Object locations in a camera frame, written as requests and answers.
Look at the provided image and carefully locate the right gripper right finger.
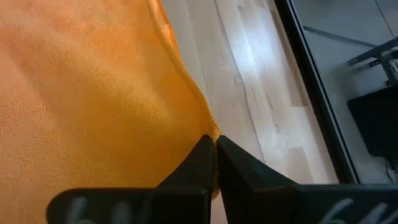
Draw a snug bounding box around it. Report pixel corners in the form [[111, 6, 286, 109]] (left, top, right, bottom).
[[217, 136, 299, 224]]

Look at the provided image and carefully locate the grey metal stand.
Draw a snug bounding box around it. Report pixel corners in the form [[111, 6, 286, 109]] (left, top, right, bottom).
[[347, 36, 398, 88]]

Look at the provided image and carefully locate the orange microfiber towel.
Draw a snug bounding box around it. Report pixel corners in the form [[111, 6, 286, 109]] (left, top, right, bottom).
[[0, 0, 222, 224]]

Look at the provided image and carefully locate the black equipment box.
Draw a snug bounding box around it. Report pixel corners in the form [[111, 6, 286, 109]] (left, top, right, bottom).
[[347, 84, 398, 160]]

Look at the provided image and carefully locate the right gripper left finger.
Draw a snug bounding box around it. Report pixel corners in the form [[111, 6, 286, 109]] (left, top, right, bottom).
[[157, 134, 216, 224]]

